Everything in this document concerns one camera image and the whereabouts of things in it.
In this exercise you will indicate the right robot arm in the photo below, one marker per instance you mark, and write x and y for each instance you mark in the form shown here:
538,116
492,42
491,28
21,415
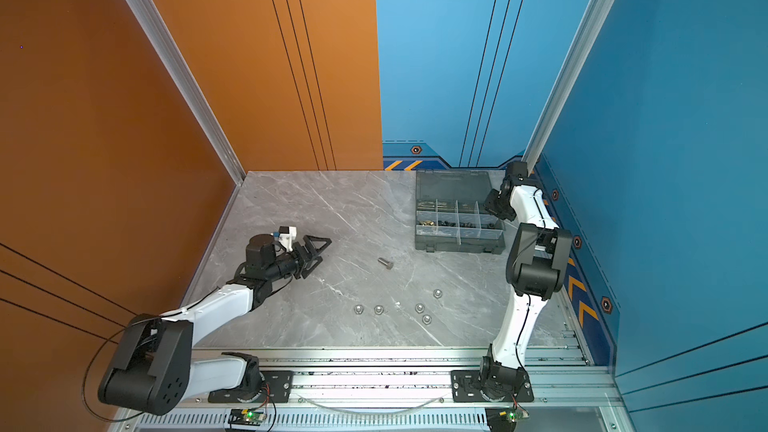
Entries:
535,271

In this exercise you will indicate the left aluminium frame post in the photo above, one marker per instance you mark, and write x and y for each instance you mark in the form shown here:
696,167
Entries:
166,48

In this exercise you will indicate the circuit board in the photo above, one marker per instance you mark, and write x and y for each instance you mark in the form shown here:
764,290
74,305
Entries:
505,419
246,419

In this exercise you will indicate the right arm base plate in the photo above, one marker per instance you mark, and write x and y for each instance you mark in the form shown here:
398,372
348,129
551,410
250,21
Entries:
514,386

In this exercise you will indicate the right aluminium frame post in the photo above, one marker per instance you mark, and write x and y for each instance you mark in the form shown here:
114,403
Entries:
583,41

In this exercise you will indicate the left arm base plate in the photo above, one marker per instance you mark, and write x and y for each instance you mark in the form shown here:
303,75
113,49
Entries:
266,386

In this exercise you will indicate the silver hex bolt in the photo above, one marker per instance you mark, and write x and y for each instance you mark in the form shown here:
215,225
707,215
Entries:
386,263

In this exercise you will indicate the left circuit board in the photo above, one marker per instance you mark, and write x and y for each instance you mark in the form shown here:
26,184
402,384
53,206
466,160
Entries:
246,419

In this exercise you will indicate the right circuit board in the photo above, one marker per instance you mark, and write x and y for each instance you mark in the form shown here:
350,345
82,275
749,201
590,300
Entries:
505,419

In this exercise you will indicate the front aluminium rail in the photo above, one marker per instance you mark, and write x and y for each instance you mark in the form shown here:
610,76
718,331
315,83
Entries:
406,377

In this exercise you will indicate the aluminium frame post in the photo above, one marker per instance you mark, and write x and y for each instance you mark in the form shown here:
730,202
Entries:
166,48
583,41

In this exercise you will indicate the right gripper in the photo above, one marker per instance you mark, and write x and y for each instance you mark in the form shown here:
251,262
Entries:
490,203

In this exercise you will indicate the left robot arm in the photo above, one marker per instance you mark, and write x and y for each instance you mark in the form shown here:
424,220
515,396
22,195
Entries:
152,369

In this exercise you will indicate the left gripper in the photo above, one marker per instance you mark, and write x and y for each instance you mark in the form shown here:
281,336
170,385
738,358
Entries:
313,254

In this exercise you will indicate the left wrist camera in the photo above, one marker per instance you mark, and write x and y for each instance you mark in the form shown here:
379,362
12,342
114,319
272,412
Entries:
286,236

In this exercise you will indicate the clear plastic organizer box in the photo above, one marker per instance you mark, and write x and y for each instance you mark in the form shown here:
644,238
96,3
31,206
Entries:
451,195

